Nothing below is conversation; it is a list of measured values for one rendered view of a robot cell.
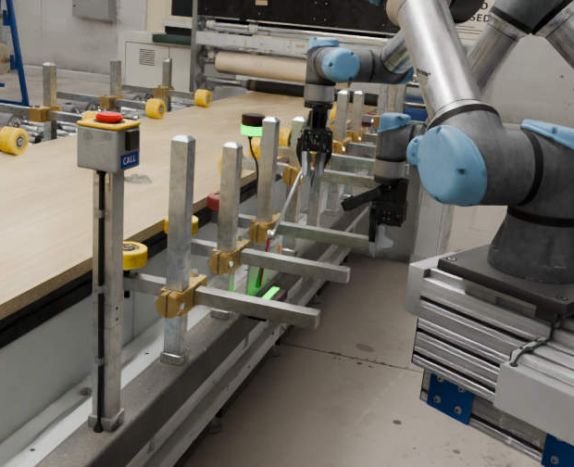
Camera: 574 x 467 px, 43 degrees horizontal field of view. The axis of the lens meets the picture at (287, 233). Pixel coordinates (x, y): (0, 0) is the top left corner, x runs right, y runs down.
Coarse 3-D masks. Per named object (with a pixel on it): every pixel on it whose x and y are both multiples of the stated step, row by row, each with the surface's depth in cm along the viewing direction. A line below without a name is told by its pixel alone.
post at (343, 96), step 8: (344, 96) 250; (344, 104) 250; (336, 112) 252; (344, 112) 251; (336, 120) 253; (344, 120) 252; (336, 128) 254; (344, 128) 254; (336, 136) 254; (344, 136) 256; (336, 168) 257; (336, 184) 259; (328, 192) 260; (336, 192) 260; (328, 200) 261; (336, 200) 260; (328, 208) 262; (336, 208) 263
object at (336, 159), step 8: (280, 152) 240; (288, 152) 239; (336, 160) 235; (344, 160) 234; (352, 160) 233; (360, 160) 232; (368, 160) 232; (360, 168) 233; (368, 168) 232; (408, 168) 230
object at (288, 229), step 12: (216, 216) 197; (240, 216) 196; (252, 216) 197; (288, 228) 192; (300, 228) 191; (312, 228) 191; (324, 228) 192; (312, 240) 190; (324, 240) 189; (336, 240) 188; (348, 240) 187; (360, 240) 186
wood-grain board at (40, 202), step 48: (240, 96) 402; (48, 144) 244; (144, 144) 257; (0, 192) 184; (48, 192) 188; (144, 192) 196; (0, 240) 151; (48, 240) 153; (0, 288) 127; (48, 288) 134
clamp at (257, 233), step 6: (276, 216) 195; (252, 222) 189; (258, 222) 188; (264, 222) 188; (270, 222) 189; (276, 222) 193; (252, 228) 187; (258, 228) 187; (264, 228) 186; (270, 228) 189; (252, 234) 188; (258, 234) 187; (264, 234) 187; (276, 234) 195; (252, 240) 188; (258, 240) 188; (264, 240) 187
